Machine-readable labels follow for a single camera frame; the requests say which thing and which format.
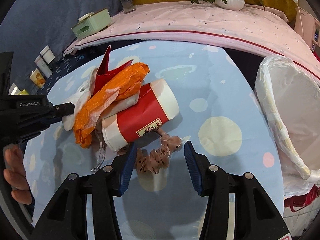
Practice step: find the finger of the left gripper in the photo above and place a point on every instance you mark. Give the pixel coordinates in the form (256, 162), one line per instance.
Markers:
(62, 110)

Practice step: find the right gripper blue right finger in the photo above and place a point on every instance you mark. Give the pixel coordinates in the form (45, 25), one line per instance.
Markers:
(193, 167)

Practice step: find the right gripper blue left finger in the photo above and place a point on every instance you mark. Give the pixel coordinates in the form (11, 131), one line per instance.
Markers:
(128, 163)

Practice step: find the brown spotted scrunchie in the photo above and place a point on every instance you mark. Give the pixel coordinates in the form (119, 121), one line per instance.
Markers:
(152, 163)

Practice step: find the white tissue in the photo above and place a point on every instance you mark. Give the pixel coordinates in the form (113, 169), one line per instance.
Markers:
(82, 95)

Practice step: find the red paper envelope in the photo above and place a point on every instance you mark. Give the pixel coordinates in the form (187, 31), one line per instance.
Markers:
(104, 75)

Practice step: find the red white paper cup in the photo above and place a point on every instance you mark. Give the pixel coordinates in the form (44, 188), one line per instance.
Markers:
(156, 105)

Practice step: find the orange plastic wrapper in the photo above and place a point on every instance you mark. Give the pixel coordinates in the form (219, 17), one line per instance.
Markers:
(125, 84)

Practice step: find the white lined trash bin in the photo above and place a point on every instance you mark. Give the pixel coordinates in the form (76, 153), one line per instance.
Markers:
(289, 99)

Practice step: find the person's left hand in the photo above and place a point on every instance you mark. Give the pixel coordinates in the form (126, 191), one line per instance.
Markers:
(15, 175)

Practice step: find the green yellow tissue box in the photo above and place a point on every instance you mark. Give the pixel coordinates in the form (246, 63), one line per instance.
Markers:
(23, 92)

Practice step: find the yellow floral tin can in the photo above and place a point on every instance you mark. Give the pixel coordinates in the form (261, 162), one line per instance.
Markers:
(37, 78)

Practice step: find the navy patterned cloth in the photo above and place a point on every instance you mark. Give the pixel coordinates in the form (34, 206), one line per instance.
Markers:
(65, 66)

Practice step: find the white cosmetic tube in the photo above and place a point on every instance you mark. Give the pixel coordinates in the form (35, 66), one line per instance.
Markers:
(43, 67)

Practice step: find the blue polka dot tablecloth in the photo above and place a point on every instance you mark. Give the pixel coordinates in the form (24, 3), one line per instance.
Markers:
(219, 114)

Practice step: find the white cosmetic jar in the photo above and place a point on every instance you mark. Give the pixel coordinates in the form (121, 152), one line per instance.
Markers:
(47, 54)

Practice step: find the mint green tissue box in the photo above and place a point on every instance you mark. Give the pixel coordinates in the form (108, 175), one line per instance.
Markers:
(91, 23)

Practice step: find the blue backdrop cloth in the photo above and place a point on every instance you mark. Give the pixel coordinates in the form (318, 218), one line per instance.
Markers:
(30, 25)

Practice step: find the pink bed quilt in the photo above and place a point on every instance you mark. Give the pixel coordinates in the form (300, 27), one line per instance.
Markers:
(254, 29)

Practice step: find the pink water dispenser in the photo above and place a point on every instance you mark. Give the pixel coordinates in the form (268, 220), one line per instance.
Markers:
(307, 27)

